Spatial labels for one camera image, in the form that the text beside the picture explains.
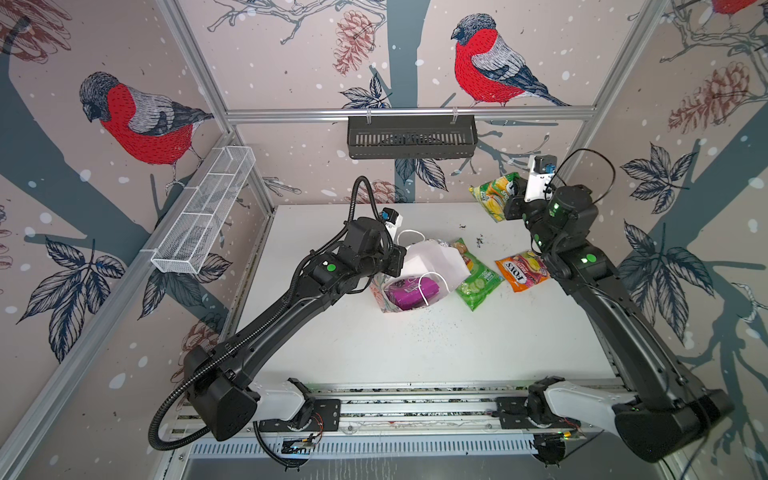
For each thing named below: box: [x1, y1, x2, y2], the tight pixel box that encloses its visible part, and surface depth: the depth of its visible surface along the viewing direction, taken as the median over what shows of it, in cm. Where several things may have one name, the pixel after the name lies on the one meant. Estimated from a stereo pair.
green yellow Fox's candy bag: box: [468, 172, 520, 223], surface depth 72 cm
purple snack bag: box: [384, 277, 439, 310], surface depth 84 cm
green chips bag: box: [453, 238, 504, 311], surface depth 95 cm
